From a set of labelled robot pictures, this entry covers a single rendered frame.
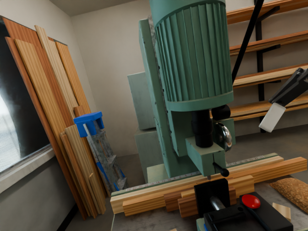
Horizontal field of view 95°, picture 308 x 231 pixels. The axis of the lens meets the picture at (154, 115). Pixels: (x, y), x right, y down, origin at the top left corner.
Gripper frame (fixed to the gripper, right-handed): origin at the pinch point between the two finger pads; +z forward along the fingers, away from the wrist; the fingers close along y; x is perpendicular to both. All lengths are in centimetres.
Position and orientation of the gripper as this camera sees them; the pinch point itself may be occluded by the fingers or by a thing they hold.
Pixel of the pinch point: (289, 129)
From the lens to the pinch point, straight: 40.1
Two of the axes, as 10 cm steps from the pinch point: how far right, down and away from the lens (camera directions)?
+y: 1.0, -0.3, 9.9
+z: -4.8, 8.7, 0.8
